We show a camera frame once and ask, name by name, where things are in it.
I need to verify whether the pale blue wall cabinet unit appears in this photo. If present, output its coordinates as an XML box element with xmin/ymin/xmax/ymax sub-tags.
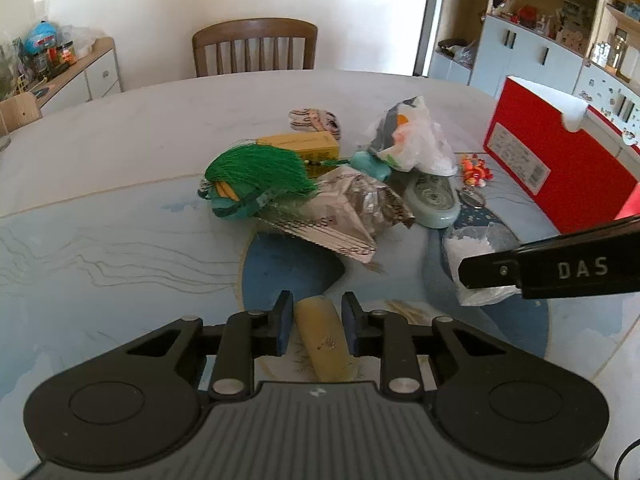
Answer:
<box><xmin>427</xmin><ymin>0</ymin><xmax>640</xmax><ymax>147</ymax></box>

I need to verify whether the light wooden chair back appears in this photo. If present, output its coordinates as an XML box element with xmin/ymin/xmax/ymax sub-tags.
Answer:
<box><xmin>0</xmin><ymin>92</ymin><xmax>44</xmax><ymax>134</ymax></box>

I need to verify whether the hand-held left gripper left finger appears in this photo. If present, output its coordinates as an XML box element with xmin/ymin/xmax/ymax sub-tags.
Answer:
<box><xmin>119</xmin><ymin>290</ymin><xmax>296</xmax><ymax>402</ymax></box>

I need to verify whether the orange red keychain charm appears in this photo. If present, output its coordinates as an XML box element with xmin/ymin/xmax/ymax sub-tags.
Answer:
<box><xmin>458</xmin><ymin>153</ymin><xmax>496</xmax><ymax>209</ymax></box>

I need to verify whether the blue snack bag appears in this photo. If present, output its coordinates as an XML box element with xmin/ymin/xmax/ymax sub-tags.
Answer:
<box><xmin>23</xmin><ymin>19</ymin><xmax>61</xmax><ymax>55</ymax></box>

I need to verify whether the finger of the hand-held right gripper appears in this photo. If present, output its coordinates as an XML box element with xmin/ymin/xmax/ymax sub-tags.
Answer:
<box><xmin>459</xmin><ymin>248</ymin><xmax>524</xmax><ymax>291</ymax></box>

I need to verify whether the clear plastic bag with contents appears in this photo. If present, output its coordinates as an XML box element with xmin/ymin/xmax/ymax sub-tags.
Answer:
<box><xmin>360</xmin><ymin>95</ymin><xmax>459</xmax><ymax>177</ymax></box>

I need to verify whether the white plastic bag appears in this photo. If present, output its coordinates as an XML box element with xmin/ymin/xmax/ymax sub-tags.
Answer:
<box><xmin>442</xmin><ymin>222</ymin><xmax>521</xmax><ymax>307</ymax></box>

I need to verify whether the glass jar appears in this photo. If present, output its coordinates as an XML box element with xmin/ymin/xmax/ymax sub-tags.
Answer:
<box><xmin>606</xmin><ymin>29</ymin><xmax>629</xmax><ymax>72</ymax></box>

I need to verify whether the teal clay lump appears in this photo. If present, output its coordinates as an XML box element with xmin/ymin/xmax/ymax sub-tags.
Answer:
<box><xmin>350</xmin><ymin>151</ymin><xmax>392</xmax><ymax>184</ymax></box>

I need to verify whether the crumpled clear plastic bag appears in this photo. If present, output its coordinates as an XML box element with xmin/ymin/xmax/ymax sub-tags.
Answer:
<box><xmin>60</xmin><ymin>24</ymin><xmax>97</xmax><ymax>57</ymax></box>

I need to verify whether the brown wooden chair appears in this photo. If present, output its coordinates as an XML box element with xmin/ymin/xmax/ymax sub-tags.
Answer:
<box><xmin>192</xmin><ymin>18</ymin><xmax>319</xmax><ymax>79</ymax></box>

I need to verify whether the cardboard toy figure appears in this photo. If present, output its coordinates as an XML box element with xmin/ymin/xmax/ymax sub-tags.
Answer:
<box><xmin>556</xmin><ymin>0</ymin><xmax>592</xmax><ymax>54</ymax></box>

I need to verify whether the black cable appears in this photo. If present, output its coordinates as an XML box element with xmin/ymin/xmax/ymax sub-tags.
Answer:
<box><xmin>613</xmin><ymin>437</ymin><xmax>640</xmax><ymax>480</ymax></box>

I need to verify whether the yellow box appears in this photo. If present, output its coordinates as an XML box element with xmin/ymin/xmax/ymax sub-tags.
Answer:
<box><xmin>255</xmin><ymin>131</ymin><xmax>342</xmax><ymax>171</ymax></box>

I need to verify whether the pale green correction tape dispenser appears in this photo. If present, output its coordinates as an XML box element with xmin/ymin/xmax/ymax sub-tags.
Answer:
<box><xmin>402</xmin><ymin>173</ymin><xmax>461</xmax><ymax>229</ymax></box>

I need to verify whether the white sideboard with wooden top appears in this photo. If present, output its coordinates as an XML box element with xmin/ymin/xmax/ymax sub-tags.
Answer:
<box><xmin>30</xmin><ymin>36</ymin><xmax>124</xmax><ymax>117</ymax></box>

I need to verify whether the crumpled silver snack wrapper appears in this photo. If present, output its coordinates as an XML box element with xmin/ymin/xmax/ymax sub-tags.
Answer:
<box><xmin>257</xmin><ymin>165</ymin><xmax>416</xmax><ymax>264</ymax></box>

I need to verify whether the green tassel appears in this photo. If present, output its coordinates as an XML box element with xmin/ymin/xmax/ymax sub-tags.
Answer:
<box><xmin>202</xmin><ymin>143</ymin><xmax>321</xmax><ymax>202</ymax></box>

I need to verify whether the yellow oblong object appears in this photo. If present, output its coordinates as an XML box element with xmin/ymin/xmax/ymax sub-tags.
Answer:
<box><xmin>293</xmin><ymin>296</ymin><xmax>359</xmax><ymax>384</ymax></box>

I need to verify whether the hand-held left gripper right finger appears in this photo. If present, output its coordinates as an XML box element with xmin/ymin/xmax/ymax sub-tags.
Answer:
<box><xmin>341</xmin><ymin>291</ymin><xmax>520</xmax><ymax>402</ymax></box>

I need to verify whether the red cardboard box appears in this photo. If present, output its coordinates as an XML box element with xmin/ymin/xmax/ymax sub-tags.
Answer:
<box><xmin>482</xmin><ymin>75</ymin><xmax>640</xmax><ymax>235</ymax></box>

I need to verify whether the teal toy with yellow part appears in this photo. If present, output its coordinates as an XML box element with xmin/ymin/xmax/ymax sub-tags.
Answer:
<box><xmin>200</xmin><ymin>181</ymin><xmax>281</xmax><ymax>221</ymax></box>

